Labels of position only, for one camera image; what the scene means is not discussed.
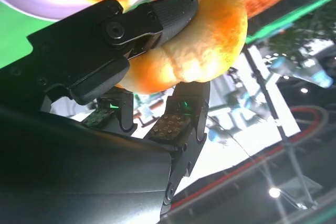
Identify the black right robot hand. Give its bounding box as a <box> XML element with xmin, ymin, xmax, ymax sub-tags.
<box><xmin>0</xmin><ymin>0</ymin><xmax>211</xmax><ymax>224</ymax></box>

